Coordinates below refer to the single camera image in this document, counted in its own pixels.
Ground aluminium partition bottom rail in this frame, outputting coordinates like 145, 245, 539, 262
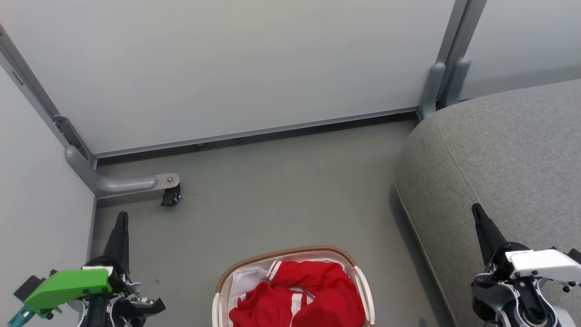
92, 106, 419, 160

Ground black caster wheel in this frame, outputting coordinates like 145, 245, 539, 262
160, 183, 182, 208

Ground white basket with woven rim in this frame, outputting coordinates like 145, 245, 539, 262
212, 246, 376, 327

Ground grey rounded post foot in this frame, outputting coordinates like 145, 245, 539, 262
417, 62, 447, 121
442, 58, 472, 108

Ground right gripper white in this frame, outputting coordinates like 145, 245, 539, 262
471, 203, 581, 287

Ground grey metal partition foot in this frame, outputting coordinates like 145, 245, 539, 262
65, 145, 181, 199

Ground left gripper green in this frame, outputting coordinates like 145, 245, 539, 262
24, 211, 137, 319

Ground grey fabric sofa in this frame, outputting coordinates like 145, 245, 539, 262
394, 78, 581, 327

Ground red garment with white stripes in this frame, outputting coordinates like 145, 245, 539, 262
228, 260, 366, 327

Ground grey metal partition post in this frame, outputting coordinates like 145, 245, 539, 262
435, 0, 489, 109
0, 24, 97, 169

